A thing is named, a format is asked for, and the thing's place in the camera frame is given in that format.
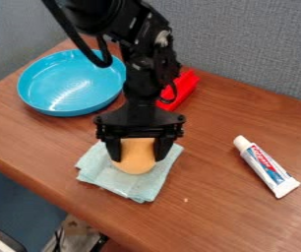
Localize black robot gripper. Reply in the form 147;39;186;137
95;102;187;162

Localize yellow egg-shaped ball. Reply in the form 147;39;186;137
112;138;156;174

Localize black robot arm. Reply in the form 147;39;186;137
45;0;186;162

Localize blue plastic plate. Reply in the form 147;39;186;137
17;49;126;117

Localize light green folded cloth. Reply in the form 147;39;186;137
75;141;184;204

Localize red plastic block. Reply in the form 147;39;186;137
156;70;200;111

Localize grey object under table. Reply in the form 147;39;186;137
41;215;110;252

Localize white toothpaste tube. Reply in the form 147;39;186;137
234;135;301;199

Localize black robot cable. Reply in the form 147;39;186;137
40;0;114;69

